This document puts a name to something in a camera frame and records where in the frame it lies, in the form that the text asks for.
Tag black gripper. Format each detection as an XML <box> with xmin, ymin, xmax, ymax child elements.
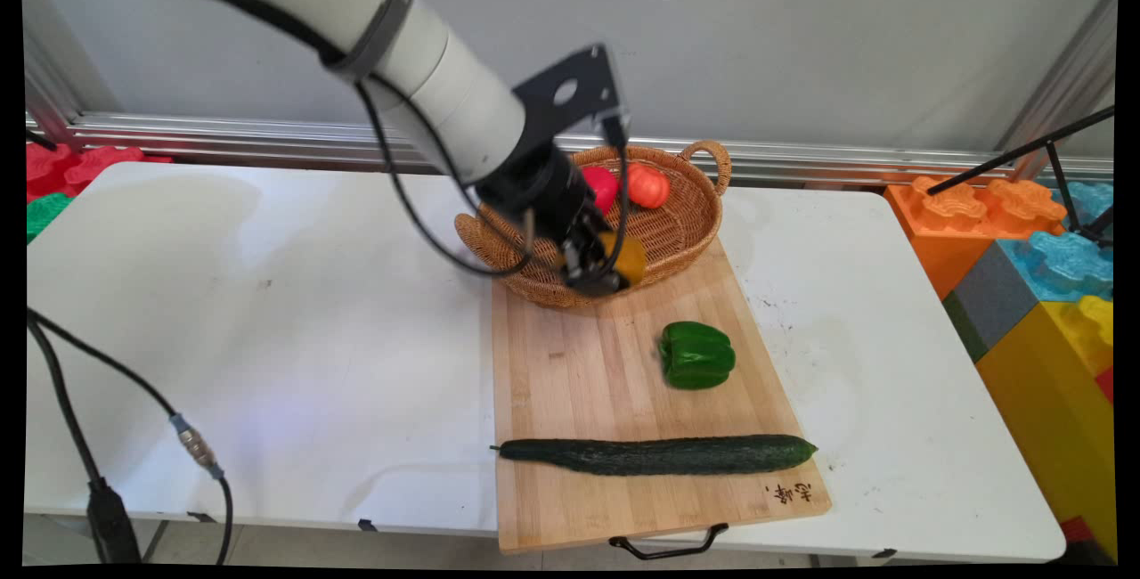
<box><xmin>478</xmin><ymin>144</ymin><xmax>624</xmax><ymax>299</ymax></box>

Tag yellow bell pepper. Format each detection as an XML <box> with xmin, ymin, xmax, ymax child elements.
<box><xmin>597</xmin><ymin>232</ymin><xmax>648</xmax><ymax>287</ymax></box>

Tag red apple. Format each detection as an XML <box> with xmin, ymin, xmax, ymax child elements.
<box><xmin>581</xmin><ymin>166</ymin><xmax>620</xmax><ymax>216</ymax></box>

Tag woven wicker basket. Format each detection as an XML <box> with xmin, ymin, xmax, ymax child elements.
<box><xmin>455</xmin><ymin>140</ymin><xmax>734</xmax><ymax>310</ymax></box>

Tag orange tomato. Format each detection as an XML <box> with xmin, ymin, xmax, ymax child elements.
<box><xmin>623</xmin><ymin>162</ymin><xmax>672</xmax><ymax>210</ymax></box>

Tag bamboo cutting board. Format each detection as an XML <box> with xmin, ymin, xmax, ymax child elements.
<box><xmin>491</xmin><ymin>236</ymin><xmax>834</xmax><ymax>561</ymax></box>

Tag green bell pepper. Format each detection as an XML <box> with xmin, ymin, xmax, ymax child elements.
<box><xmin>658</xmin><ymin>322</ymin><xmax>737</xmax><ymax>391</ymax></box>

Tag dark green cucumber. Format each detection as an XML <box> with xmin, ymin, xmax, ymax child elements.
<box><xmin>490</xmin><ymin>435</ymin><xmax>819</xmax><ymax>477</ymax></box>

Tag orange foam block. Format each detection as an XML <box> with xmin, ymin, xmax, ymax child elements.
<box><xmin>883</xmin><ymin>175</ymin><xmax>1068</xmax><ymax>300</ymax></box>

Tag grey foam block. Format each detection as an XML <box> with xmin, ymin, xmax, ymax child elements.
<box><xmin>942</xmin><ymin>241</ymin><xmax>1039</xmax><ymax>363</ymax></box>

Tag black tripod rods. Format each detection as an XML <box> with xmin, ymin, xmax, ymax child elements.
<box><xmin>926</xmin><ymin>107</ymin><xmax>1116</xmax><ymax>250</ymax></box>

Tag blue foam block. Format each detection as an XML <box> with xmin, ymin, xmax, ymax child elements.
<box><xmin>997</xmin><ymin>180</ymin><xmax>1116</xmax><ymax>306</ymax></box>

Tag large red foam block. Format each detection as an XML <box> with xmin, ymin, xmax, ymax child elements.
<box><xmin>25</xmin><ymin>141</ymin><xmax>175</xmax><ymax>204</ymax></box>

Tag green foam block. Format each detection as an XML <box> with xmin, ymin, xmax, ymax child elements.
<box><xmin>25</xmin><ymin>192</ymin><xmax>76</xmax><ymax>243</ymax></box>

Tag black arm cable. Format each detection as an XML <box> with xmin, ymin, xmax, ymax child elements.
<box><xmin>116</xmin><ymin>0</ymin><xmax>631</xmax><ymax>290</ymax></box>

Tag aluminium frame rail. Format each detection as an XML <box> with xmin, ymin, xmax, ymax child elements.
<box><xmin>25</xmin><ymin>111</ymin><xmax>1116</xmax><ymax>188</ymax></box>

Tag black cable with metal connector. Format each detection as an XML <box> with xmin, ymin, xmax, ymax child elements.
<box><xmin>27</xmin><ymin>307</ymin><xmax>235</xmax><ymax>567</ymax></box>

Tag thick black cable with plug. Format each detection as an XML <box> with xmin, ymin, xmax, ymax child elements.
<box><xmin>25</xmin><ymin>316</ymin><xmax>143</xmax><ymax>567</ymax></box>

